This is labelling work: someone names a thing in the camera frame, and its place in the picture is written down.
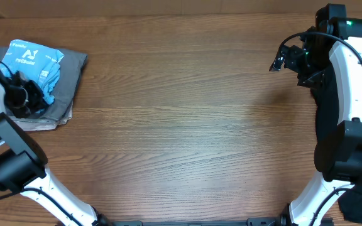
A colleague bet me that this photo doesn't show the light blue printed t-shirt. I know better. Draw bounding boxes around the light blue printed t-shirt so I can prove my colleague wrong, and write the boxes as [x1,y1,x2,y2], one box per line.
[0,39,65,105]

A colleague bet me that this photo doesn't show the folded beige cloth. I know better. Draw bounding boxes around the folded beige cloth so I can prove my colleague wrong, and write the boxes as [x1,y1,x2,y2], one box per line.
[8,100,73,131]

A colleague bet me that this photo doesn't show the black polo shirt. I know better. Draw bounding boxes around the black polo shirt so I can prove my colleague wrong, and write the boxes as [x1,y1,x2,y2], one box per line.
[309,38,362,226]

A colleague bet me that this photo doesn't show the folded grey trousers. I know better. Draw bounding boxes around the folded grey trousers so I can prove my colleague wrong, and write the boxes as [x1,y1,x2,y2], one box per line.
[18,48,87,122]

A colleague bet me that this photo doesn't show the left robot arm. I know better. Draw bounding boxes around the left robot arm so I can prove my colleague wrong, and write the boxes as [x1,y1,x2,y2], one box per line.
[0,61,112,225]

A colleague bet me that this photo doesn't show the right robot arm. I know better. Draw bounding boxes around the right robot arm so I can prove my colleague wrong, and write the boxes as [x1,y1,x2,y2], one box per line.
[247,4,362,225]

